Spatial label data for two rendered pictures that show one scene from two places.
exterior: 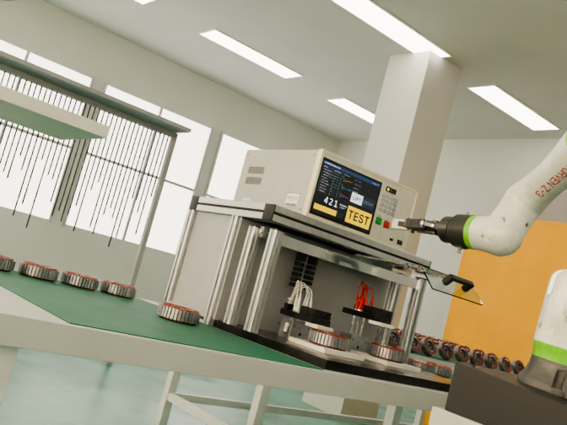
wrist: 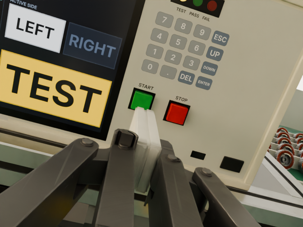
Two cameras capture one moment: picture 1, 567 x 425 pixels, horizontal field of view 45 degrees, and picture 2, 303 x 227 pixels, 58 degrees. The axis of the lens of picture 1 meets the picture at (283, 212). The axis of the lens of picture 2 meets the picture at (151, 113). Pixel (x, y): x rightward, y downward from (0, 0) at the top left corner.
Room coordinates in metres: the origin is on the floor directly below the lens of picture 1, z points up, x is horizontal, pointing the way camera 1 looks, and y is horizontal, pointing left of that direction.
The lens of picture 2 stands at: (1.90, -0.44, 1.25)
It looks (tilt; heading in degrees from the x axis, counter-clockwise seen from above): 16 degrees down; 30
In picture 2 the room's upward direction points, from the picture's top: 18 degrees clockwise
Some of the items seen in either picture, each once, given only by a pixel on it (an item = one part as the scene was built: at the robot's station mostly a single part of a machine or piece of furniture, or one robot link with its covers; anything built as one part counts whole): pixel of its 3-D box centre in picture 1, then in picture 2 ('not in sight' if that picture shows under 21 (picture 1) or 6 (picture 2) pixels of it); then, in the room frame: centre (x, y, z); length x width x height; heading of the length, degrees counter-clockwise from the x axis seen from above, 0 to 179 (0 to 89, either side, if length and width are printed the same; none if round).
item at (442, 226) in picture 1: (443, 228); not in sight; (1.92, -0.45, 1.18); 0.09 x 0.08 x 0.07; 38
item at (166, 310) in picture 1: (179, 314); not in sight; (1.82, 0.20, 0.77); 0.11 x 0.11 x 0.04
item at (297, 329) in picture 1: (294, 330); not in sight; (2.01, -0.12, 0.80); 0.08 x 0.05 x 0.06; 127
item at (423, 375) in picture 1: (351, 359); not in sight; (1.98, -0.29, 0.76); 0.64 x 0.47 x 0.02; 127
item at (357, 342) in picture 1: (353, 342); not in sight; (2.16, -0.31, 0.80); 0.08 x 0.05 x 0.06; 127
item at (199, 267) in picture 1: (201, 265); not in sight; (2.09, 0.20, 0.91); 0.28 x 0.03 x 0.32; 37
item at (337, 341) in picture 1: (328, 339); not in sight; (1.89, -0.21, 0.80); 0.11 x 0.11 x 0.04
